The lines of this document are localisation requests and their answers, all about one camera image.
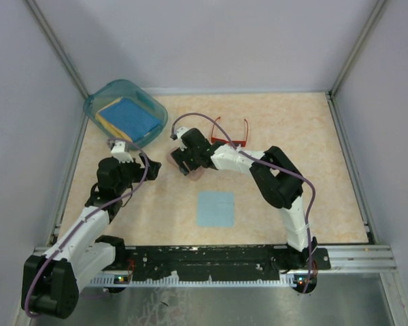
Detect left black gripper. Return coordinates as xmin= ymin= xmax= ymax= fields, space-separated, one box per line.
xmin=115 ymin=152 xmax=161 ymax=195

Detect pink glasses case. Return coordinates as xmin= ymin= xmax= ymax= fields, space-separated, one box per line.
xmin=166 ymin=147 xmax=205 ymax=181

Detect light blue cleaning cloth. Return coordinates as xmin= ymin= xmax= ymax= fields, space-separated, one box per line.
xmin=197 ymin=192 xmax=235 ymax=228

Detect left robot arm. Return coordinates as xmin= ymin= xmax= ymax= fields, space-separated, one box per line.
xmin=21 ymin=154 xmax=161 ymax=319

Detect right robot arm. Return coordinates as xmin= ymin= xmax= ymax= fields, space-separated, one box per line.
xmin=171 ymin=127 xmax=315 ymax=269

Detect red sunglasses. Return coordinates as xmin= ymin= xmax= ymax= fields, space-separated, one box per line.
xmin=209 ymin=117 xmax=249 ymax=147

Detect blue towel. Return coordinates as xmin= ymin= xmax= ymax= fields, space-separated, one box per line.
xmin=101 ymin=98 xmax=160 ymax=142

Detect teal plastic bin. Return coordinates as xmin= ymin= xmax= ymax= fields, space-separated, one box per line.
xmin=83 ymin=79 xmax=168 ymax=148

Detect yellow towel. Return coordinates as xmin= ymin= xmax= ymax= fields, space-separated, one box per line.
xmin=95 ymin=97 xmax=132 ymax=141

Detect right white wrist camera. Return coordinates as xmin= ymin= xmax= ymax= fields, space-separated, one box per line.
xmin=171 ymin=126 xmax=189 ymax=150

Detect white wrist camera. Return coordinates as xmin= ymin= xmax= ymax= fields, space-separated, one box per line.
xmin=171 ymin=126 xmax=189 ymax=150
xmin=108 ymin=139 xmax=133 ymax=164

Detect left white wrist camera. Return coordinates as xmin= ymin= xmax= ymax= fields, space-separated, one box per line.
xmin=108 ymin=139 xmax=133 ymax=164

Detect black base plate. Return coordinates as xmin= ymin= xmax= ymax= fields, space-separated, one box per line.
xmin=103 ymin=244 xmax=330 ymax=282

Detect white slotted cable duct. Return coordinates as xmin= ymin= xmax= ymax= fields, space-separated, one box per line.
xmin=84 ymin=271 xmax=313 ymax=288

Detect aluminium front rail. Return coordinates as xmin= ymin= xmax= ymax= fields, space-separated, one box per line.
xmin=27 ymin=244 xmax=398 ymax=272

